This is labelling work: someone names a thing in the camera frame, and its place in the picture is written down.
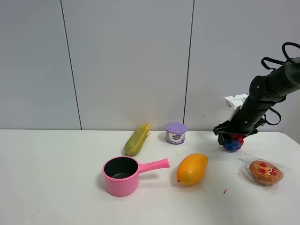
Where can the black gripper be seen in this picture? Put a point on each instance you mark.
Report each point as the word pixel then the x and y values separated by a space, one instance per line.
pixel 228 127

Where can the red blue spotted ball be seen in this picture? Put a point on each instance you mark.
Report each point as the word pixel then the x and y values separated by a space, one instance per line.
pixel 234 144

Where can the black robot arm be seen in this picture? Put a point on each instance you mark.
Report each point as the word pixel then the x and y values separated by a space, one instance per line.
pixel 264 93

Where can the orange yellow mango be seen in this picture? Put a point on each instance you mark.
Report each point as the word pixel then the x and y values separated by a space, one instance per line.
pixel 192 169

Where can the purple air freshener can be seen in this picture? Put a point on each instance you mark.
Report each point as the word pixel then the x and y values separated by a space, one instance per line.
pixel 175 133

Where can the wrapped fruit tart pastry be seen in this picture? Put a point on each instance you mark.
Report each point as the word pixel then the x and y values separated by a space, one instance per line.
pixel 263 173

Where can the green yellow corn cob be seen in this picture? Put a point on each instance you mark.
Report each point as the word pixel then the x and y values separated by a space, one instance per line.
pixel 135 142

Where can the pink toy saucepan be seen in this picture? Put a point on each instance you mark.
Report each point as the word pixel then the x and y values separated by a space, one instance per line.
pixel 121 174

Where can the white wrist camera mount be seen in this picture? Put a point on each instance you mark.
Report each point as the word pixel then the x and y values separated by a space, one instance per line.
pixel 236 102

